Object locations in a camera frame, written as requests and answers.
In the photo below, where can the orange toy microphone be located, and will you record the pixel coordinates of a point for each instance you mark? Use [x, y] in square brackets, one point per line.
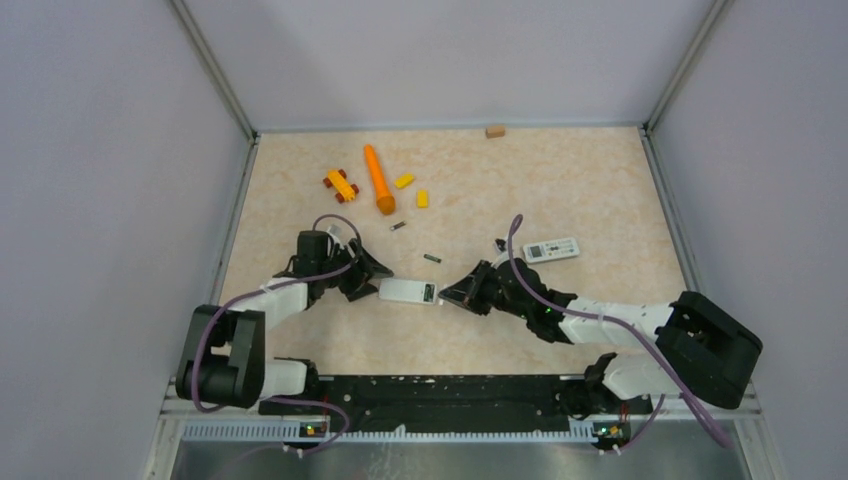
[384, 199]

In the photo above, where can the yellow block lower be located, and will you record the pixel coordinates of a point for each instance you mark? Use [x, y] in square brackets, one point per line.
[422, 199]

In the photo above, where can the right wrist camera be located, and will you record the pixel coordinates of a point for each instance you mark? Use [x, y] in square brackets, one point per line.
[503, 252]

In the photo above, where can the white air conditioner remote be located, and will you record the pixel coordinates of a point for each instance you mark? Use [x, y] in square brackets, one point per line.
[551, 250]

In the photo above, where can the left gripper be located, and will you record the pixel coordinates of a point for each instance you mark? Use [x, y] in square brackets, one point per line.
[365, 265]

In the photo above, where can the white remote with dark screen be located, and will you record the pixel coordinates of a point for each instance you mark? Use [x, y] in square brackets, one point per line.
[407, 291]

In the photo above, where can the brown wooden block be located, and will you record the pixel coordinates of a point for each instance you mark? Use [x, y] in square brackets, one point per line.
[495, 131]

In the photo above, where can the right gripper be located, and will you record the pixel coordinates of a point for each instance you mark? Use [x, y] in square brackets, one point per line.
[466, 292]

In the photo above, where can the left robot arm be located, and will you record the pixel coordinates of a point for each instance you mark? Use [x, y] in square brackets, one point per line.
[224, 361]

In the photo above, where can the yellow block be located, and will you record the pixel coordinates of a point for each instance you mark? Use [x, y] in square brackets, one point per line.
[404, 181]
[422, 199]

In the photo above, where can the yellow block upper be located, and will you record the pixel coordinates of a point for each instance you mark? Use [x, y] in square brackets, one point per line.
[404, 181]

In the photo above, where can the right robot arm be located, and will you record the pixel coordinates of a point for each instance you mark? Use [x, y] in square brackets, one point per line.
[690, 345]

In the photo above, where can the yellow toy car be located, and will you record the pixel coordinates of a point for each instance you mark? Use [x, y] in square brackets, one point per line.
[345, 191]

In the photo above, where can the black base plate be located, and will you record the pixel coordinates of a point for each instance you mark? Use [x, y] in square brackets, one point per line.
[468, 403]

